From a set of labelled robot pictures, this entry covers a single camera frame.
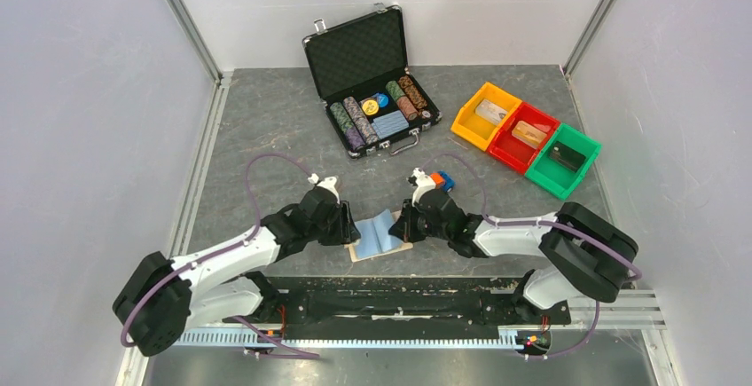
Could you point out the green plastic bin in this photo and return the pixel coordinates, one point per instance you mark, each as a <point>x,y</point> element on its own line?
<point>552,177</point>

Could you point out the black card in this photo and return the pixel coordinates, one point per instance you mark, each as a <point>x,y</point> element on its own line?
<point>566,156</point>

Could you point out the red plastic bin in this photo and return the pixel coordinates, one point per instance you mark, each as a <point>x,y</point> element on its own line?
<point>511,151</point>

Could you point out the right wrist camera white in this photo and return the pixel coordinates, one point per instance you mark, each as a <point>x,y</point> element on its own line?
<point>421,183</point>

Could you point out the orange card in red bin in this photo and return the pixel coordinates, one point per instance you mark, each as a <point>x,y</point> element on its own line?
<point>528,134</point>

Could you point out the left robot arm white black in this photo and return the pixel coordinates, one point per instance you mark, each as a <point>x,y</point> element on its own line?
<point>165,297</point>

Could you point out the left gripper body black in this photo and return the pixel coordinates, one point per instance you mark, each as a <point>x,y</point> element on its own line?
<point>327,233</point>

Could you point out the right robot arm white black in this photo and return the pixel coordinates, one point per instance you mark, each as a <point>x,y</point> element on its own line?
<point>587,255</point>

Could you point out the orange blue toy car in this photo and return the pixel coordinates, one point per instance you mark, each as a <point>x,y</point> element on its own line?
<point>442,180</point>

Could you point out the yellow plastic bin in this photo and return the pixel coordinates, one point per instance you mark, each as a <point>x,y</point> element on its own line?
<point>480,119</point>

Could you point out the white card in yellow bin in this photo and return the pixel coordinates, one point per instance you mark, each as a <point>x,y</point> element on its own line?
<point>491,112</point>

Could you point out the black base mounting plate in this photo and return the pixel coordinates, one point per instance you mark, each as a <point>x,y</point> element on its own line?
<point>396,308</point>

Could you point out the black poker chip case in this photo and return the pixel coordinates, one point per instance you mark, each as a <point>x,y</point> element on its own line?
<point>362,77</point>

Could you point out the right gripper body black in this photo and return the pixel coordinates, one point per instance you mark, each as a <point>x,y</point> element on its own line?
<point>421,227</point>

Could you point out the beige leather card holder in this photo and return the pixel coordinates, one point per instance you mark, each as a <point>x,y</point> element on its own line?
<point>379,248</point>

